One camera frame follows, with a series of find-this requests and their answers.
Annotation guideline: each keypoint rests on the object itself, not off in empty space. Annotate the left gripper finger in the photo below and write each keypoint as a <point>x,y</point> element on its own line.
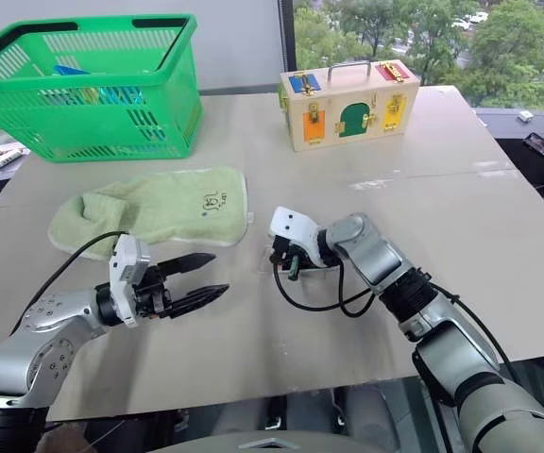
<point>187,263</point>
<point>198,297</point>

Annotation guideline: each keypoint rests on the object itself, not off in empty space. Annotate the dark window frame post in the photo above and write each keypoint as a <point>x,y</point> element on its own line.
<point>287,42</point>

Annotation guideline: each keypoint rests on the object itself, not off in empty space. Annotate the blue flat package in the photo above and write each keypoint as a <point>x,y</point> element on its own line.
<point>70,70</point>

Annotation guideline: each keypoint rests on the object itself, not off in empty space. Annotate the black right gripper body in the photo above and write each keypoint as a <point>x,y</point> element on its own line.
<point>285,249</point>

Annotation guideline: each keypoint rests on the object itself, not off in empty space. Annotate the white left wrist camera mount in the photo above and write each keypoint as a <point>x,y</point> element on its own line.
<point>123,273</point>

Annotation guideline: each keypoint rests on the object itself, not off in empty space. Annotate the green plastic shopping basket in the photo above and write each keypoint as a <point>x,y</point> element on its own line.
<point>88,81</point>

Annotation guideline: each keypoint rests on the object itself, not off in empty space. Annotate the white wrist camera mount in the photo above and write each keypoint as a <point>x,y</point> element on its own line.
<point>123,273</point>
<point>291,224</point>

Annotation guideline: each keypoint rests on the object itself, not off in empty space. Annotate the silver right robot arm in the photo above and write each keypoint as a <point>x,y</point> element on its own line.
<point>371,255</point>

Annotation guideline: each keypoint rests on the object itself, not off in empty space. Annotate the light green towel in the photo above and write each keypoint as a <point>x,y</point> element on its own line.
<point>168,207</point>

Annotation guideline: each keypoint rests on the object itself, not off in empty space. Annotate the wooden lock box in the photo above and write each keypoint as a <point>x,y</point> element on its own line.
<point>347,101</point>

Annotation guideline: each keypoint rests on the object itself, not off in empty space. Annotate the small white box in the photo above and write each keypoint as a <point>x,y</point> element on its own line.
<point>524,116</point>

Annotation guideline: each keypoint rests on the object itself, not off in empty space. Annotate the black bracket under table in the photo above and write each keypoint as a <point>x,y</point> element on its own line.
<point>339,408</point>
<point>274,415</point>

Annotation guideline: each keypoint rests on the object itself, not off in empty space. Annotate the grey rounded shape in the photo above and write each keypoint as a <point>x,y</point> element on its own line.
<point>373,410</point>

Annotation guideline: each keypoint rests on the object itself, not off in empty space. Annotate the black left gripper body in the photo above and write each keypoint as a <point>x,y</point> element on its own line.
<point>151,297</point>

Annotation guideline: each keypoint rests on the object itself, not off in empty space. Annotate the blue yellow packets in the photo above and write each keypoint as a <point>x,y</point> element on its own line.
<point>111,95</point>

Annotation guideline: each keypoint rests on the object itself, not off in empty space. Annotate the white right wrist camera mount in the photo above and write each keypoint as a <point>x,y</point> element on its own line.
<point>291,224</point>

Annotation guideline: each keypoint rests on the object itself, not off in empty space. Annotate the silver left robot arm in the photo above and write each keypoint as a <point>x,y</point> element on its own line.
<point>26,349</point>

